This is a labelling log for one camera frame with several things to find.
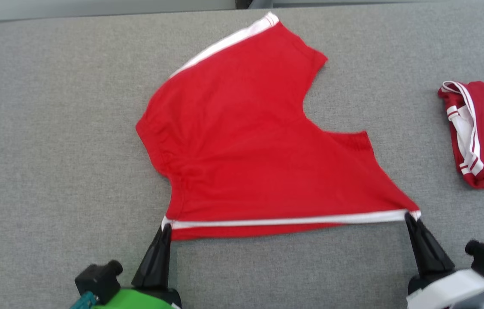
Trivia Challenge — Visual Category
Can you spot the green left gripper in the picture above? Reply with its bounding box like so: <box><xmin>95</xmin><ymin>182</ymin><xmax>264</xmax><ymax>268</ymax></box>
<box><xmin>91</xmin><ymin>223</ymin><xmax>182</xmax><ymax>309</ymax></box>

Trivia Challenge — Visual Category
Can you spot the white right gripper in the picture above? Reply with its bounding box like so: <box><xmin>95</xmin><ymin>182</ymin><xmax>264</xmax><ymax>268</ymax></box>
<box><xmin>404</xmin><ymin>212</ymin><xmax>484</xmax><ymax>309</ymax></box>

